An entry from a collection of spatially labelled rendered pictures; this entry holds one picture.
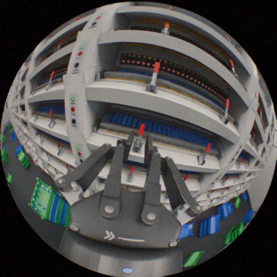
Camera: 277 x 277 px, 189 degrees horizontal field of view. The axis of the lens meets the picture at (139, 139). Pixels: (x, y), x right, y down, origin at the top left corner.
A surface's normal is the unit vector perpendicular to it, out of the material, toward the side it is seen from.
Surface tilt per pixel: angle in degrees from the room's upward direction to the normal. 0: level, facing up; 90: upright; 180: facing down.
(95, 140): 19
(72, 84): 90
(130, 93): 109
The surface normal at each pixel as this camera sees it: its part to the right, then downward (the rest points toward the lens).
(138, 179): 0.15, -0.60
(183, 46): -0.16, 0.76
